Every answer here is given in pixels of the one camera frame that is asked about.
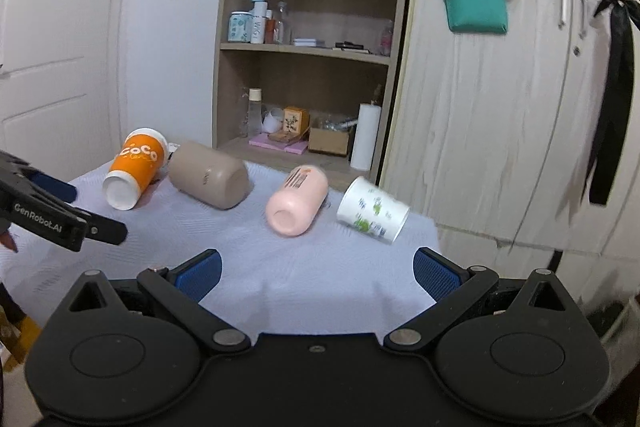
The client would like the pink cup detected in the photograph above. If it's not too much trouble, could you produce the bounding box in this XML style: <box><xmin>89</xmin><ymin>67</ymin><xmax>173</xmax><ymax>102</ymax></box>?
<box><xmin>266</xmin><ymin>165</ymin><xmax>329</xmax><ymax>237</ymax></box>

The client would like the pink small bottle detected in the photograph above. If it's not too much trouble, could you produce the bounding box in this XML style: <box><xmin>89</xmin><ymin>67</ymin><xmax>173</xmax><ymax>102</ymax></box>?
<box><xmin>378</xmin><ymin>20</ymin><xmax>394</xmax><ymax>56</ymax></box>

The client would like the clear bottle beige cap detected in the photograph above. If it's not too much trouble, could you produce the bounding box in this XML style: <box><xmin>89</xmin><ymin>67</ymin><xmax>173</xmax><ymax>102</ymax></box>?
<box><xmin>247</xmin><ymin>88</ymin><xmax>262</xmax><ymax>138</ymax></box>

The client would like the wooden shelf unit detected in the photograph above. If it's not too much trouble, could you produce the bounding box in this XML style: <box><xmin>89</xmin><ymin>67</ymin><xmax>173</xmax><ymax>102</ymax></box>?
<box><xmin>213</xmin><ymin>0</ymin><xmax>408</xmax><ymax>181</ymax></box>

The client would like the white pump bottle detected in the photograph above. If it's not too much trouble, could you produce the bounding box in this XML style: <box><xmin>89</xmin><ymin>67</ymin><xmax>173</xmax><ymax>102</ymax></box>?
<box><xmin>250</xmin><ymin>0</ymin><xmax>268</xmax><ymax>44</ymax></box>

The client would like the black ribbon bow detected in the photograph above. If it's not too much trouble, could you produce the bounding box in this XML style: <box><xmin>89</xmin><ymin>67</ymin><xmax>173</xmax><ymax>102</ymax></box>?
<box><xmin>584</xmin><ymin>0</ymin><xmax>639</xmax><ymax>206</ymax></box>

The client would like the white paper towel roll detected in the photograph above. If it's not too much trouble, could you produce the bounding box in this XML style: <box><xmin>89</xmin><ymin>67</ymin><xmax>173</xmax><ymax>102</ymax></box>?
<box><xmin>350</xmin><ymin>104</ymin><xmax>381</xmax><ymax>171</ymax></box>

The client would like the teal white jar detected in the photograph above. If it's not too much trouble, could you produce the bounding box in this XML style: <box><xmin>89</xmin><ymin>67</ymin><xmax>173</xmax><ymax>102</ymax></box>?
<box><xmin>228</xmin><ymin>11</ymin><xmax>253</xmax><ymax>43</ymax></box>

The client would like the white floral paper cup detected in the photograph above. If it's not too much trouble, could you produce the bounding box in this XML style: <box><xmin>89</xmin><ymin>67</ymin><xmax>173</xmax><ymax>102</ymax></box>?
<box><xmin>336</xmin><ymin>176</ymin><xmax>410</xmax><ymax>244</ymax></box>

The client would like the yellow floral box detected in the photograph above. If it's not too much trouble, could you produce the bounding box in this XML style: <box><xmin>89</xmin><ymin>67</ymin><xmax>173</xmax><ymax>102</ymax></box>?
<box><xmin>282</xmin><ymin>106</ymin><xmax>310</xmax><ymax>135</ymax></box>

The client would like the beige ceramic mug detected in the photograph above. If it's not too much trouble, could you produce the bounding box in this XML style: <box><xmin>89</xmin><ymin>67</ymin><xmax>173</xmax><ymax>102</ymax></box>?
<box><xmin>168</xmin><ymin>142</ymin><xmax>250</xmax><ymax>210</ymax></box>

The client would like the white tablecloth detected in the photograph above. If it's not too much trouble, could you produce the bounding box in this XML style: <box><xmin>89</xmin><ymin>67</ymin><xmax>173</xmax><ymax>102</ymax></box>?
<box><xmin>1</xmin><ymin>165</ymin><xmax>438</xmax><ymax>337</ymax></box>

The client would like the white door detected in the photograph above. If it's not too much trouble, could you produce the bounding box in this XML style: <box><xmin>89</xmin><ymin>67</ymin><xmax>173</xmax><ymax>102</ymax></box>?
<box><xmin>1</xmin><ymin>0</ymin><xmax>114</xmax><ymax>181</ymax></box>

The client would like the wooden wardrobe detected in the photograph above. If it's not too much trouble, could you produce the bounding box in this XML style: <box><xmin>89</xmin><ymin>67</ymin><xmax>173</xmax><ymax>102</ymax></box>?
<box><xmin>382</xmin><ymin>0</ymin><xmax>639</xmax><ymax>309</ymax></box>

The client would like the small cardboard box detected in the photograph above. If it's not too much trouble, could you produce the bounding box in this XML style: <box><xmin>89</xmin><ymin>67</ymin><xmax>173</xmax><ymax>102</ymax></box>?
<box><xmin>308</xmin><ymin>128</ymin><xmax>350</xmax><ymax>156</ymax></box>

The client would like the pink notebook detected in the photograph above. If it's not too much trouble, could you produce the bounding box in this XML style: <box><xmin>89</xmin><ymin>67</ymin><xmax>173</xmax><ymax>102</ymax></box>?
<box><xmin>248</xmin><ymin>133</ymin><xmax>308</xmax><ymax>155</ymax></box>

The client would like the orange CoCo paper cup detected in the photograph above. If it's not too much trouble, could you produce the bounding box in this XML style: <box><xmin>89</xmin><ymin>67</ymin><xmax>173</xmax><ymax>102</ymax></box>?
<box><xmin>102</xmin><ymin>128</ymin><xmax>169</xmax><ymax>211</ymax></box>

